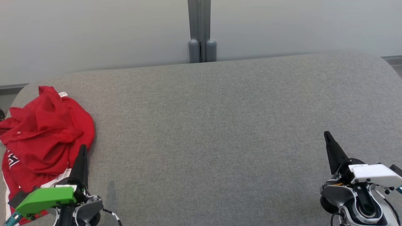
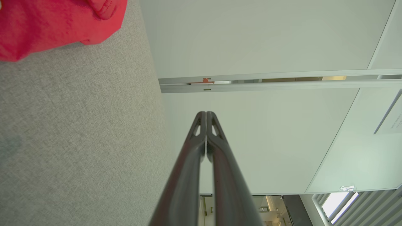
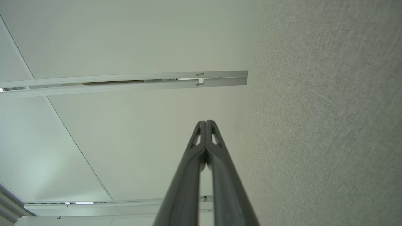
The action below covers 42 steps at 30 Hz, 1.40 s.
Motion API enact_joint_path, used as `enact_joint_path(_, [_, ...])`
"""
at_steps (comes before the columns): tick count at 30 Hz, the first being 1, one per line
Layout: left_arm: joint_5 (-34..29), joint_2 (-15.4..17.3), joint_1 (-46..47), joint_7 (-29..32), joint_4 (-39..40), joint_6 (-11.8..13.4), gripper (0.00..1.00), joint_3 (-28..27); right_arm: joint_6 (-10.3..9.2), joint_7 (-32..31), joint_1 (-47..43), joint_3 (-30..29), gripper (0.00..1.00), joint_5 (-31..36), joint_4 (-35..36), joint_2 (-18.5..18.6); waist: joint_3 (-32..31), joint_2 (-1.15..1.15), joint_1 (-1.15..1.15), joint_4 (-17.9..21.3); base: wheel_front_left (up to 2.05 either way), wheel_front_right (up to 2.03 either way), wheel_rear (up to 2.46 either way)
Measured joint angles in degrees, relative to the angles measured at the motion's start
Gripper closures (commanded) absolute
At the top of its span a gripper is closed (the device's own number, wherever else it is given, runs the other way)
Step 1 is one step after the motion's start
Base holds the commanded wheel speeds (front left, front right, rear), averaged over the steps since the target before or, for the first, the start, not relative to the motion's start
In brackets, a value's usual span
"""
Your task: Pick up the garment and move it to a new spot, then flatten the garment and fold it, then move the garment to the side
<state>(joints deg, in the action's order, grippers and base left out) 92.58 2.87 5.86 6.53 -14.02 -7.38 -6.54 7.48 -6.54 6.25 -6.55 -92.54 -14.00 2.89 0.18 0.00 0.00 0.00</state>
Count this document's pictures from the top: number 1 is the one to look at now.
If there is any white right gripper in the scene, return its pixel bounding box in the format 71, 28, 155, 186
324, 131, 402, 189

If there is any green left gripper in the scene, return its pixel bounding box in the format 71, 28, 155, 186
15, 144, 89, 219

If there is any red shirt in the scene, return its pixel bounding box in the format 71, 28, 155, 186
0, 85, 95, 176

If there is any red Bulls 23 jersey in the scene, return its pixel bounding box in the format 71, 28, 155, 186
2, 148, 73, 225

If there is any grey fabric sofa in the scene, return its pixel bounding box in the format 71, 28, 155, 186
0, 53, 402, 226

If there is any black white banded cable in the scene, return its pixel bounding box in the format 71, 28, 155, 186
102, 208, 122, 226

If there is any left teal plug camera cable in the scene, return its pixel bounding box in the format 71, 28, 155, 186
4, 212, 23, 226

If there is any grey skirting rail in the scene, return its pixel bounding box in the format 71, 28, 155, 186
381, 56, 402, 66
0, 83, 30, 94

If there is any grey partition post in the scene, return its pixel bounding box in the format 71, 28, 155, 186
187, 0, 217, 63

